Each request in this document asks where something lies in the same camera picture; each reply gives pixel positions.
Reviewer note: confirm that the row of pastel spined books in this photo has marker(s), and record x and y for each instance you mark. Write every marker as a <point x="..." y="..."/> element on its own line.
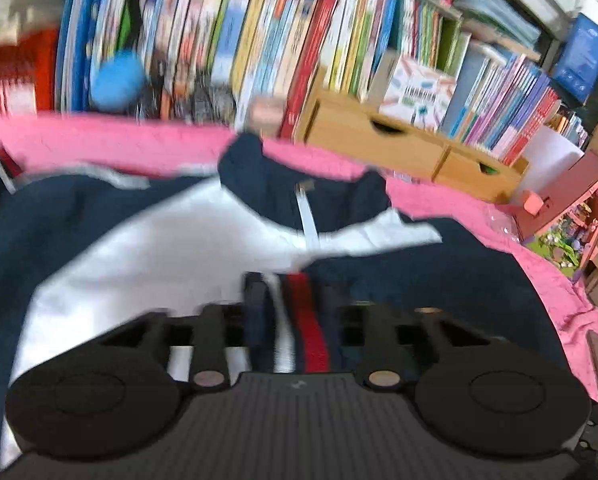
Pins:
<point x="504" y="105"/>

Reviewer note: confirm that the red plastic crate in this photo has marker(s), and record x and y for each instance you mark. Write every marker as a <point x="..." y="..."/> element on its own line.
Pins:
<point x="24" y="80"/>

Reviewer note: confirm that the row of green spined books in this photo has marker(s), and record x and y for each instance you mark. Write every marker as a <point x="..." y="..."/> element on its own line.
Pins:
<point x="364" y="30"/>

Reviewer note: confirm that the large white card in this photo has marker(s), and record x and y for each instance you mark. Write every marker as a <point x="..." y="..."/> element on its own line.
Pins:
<point x="554" y="150"/>

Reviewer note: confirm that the row of tall picture books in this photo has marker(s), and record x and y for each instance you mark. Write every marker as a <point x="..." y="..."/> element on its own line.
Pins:
<point x="204" y="40"/>

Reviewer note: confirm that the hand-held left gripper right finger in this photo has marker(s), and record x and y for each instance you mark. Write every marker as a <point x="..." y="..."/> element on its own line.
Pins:
<point x="381" y="340"/>

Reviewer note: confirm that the clear plastic bag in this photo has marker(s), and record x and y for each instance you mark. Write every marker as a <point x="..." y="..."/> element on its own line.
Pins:
<point x="501" y="222"/>

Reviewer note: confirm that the blue box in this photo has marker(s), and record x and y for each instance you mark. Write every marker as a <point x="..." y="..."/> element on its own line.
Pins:
<point x="581" y="55"/>

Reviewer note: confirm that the white printed box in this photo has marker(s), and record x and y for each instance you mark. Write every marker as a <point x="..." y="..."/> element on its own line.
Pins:
<point x="419" y="90"/>

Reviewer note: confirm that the stack of pale blue booklets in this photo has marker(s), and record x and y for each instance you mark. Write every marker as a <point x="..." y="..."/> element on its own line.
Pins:
<point x="499" y="15"/>

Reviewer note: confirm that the wooden drawer organizer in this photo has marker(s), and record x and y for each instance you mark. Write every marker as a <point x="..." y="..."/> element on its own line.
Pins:
<point x="379" y="145"/>

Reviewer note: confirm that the small blue plush ball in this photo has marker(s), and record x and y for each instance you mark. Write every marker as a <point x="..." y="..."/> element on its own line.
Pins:
<point x="119" y="80"/>

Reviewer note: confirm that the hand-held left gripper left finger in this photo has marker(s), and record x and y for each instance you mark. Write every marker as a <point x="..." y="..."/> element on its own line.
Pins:
<point x="255" y="292"/>

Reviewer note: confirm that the navy white striped jacket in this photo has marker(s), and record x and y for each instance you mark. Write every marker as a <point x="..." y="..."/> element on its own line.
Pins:
<point x="154" y="250"/>

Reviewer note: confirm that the small pink clear jar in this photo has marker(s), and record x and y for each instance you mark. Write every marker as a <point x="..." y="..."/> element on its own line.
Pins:
<point x="266" y="117"/>

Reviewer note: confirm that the pink printed blanket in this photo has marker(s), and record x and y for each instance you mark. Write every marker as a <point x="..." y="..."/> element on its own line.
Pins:
<point x="544" y="270"/>

